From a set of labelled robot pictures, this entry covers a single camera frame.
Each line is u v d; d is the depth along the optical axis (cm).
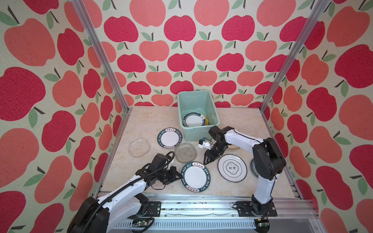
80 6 69
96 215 41
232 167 88
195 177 83
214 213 73
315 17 72
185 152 96
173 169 75
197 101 110
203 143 84
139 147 98
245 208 73
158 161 66
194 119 111
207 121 111
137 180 56
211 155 77
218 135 71
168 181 73
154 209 75
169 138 106
